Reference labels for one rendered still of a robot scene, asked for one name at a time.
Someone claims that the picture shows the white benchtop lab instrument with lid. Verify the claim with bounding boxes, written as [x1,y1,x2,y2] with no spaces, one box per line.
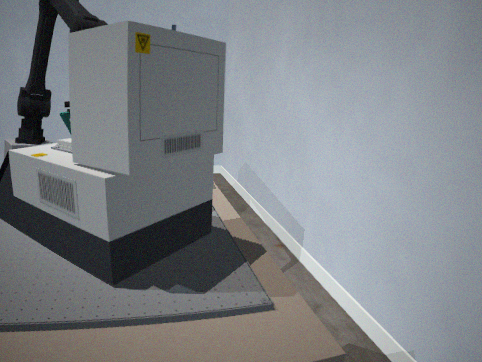
[0,21,226,285]

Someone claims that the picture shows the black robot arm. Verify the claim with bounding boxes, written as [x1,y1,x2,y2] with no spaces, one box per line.
[15,0,108,145]

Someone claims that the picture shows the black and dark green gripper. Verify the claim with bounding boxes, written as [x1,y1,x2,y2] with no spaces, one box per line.
[60,101,71,134]

